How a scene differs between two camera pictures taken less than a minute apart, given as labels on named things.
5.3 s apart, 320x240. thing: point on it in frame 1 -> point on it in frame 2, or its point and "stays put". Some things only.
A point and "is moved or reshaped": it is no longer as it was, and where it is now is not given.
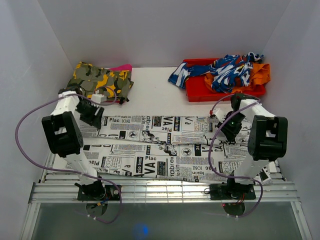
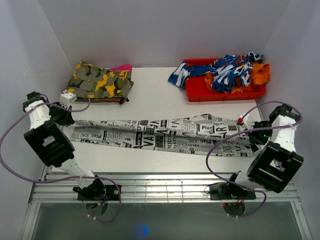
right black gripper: (230, 133) -> (254, 138)
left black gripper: (95, 120) -> (67, 119)
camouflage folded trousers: (115, 84) stays put
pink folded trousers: (124, 67) stays put
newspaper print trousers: (161, 148) is moved or reshaped
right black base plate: (232, 191) stays put
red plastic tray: (197, 90) stays put
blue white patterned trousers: (226, 71) stays put
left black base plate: (112, 194) stays put
